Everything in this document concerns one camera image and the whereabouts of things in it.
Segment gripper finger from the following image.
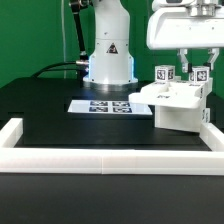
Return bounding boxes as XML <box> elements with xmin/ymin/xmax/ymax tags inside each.
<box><xmin>204</xmin><ymin>48</ymin><xmax>220</xmax><ymax>68</ymax></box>
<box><xmin>177</xmin><ymin>49</ymin><xmax>189</xmax><ymax>73</ymax></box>

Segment white chair back frame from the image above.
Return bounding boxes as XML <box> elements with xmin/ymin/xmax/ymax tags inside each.
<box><xmin>128</xmin><ymin>78</ymin><xmax>213</xmax><ymax>109</ymax></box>

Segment white chair seat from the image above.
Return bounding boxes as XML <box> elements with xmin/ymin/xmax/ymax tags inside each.
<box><xmin>155</xmin><ymin>101</ymin><xmax>207</xmax><ymax>133</ymax></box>

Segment white U-shaped fence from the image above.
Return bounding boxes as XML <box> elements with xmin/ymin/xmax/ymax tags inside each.
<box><xmin>0</xmin><ymin>118</ymin><xmax>224</xmax><ymax>176</ymax></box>

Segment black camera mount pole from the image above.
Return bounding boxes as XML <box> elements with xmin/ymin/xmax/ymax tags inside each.
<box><xmin>69</xmin><ymin>0</ymin><xmax>88</xmax><ymax>60</ymax></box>

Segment black cables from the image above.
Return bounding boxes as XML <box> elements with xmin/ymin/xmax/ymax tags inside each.
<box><xmin>31</xmin><ymin>61</ymin><xmax>84</xmax><ymax>79</ymax></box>

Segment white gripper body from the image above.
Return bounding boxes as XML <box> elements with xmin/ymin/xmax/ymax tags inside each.
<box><xmin>146</xmin><ymin>7</ymin><xmax>224</xmax><ymax>50</ymax></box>

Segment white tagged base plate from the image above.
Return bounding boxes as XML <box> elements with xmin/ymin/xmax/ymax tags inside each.
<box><xmin>68</xmin><ymin>100</ymin><xmax>152</xmax><ymax>115</ymax></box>

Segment white hanging cable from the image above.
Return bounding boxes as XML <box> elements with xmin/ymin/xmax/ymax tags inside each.
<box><xmin>60</xmin><ymin>0</ymin><xmax>67</xmax><ymax>80</ymax></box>

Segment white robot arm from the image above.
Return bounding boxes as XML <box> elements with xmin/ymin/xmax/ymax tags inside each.
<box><xmin>84</xmin><ymin>0</ymin><xmax>224</xmax><ymax>88</ymax></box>

